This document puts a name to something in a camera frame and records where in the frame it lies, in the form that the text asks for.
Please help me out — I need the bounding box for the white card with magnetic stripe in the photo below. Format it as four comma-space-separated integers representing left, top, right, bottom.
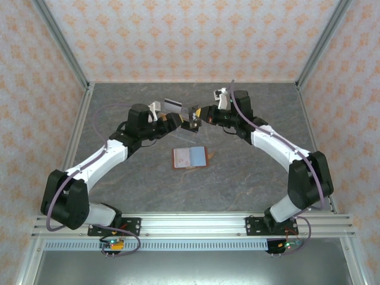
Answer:
164, 98, 183, 115

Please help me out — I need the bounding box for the black Visa card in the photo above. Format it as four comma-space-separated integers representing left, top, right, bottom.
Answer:
181, 105, 201, 132

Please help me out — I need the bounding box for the light blue card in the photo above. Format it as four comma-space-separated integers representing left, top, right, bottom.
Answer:
189, 147, 207, 167

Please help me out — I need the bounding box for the brown leather card holder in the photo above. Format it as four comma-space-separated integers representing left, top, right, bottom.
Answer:
172, 145, 216, 170

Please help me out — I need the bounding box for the clear acrylic card stand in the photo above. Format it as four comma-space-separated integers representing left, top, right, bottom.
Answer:
160, 99, 203, 145

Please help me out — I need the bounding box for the pinkish white card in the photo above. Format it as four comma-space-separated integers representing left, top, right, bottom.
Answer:
174, 148, 191, 169

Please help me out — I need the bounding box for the small controller circuit board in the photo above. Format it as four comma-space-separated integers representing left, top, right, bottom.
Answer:
266, 238, 303, 256
99, 237, 125, 257

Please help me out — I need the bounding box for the grey metal panel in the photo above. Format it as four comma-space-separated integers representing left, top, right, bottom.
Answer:
31, 250, 354, 285

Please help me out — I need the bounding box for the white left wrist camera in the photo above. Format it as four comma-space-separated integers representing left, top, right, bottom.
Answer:
147, 101, 164, 122

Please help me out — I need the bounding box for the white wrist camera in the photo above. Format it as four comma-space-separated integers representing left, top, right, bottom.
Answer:
147, 101, 164, 122
212, 87, 232, 110

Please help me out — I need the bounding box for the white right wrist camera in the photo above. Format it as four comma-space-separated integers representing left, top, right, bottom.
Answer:
212, 87, 232, 110

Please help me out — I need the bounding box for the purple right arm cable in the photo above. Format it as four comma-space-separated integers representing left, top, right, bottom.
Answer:
230, 78, 326, 256

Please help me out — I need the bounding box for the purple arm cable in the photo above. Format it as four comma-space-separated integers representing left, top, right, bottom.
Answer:
230, 78, 326, 256
46, 102, 141, 258

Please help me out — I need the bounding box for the aluminium side frame rail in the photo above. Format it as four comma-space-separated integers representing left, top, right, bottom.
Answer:
296, 84, 339, 215
59, 83, 96, 179

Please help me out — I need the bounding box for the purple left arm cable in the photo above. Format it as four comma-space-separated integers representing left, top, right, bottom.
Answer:
46, 102, 141, 258

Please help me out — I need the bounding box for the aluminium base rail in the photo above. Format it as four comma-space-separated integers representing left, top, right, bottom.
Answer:
31, 212, 356, 238

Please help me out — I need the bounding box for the aluminium upright frame post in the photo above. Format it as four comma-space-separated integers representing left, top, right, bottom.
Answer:
296, 0, 354, 90
31, 0, 91, 91

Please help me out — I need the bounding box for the grey slotted cable duct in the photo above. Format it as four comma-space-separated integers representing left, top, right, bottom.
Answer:
43, 239, 270, 252

